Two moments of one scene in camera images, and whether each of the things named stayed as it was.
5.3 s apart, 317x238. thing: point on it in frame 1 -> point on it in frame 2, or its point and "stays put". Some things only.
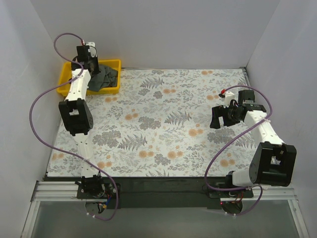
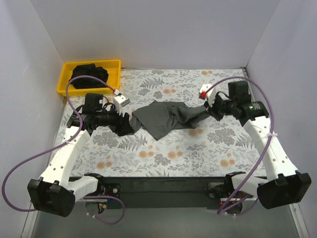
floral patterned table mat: [159, 125] stays put
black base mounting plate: [163, 193] stays put
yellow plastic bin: [66, 73] stays put
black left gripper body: [92, 65] -> [121, 122]
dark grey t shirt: [107, 77] -> [160, 118]
